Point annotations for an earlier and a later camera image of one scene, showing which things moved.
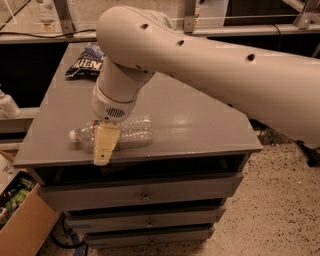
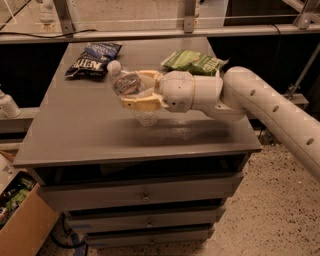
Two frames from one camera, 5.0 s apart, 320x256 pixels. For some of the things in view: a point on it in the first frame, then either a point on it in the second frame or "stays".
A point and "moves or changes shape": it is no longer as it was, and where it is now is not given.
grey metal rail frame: [306, 24] stays
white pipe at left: [8, 106] stays
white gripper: [111, 107] -> [176, 90]
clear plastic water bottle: [134, 130] moves or changes shape
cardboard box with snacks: [27, 215] stays
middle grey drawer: [90, 221] stays
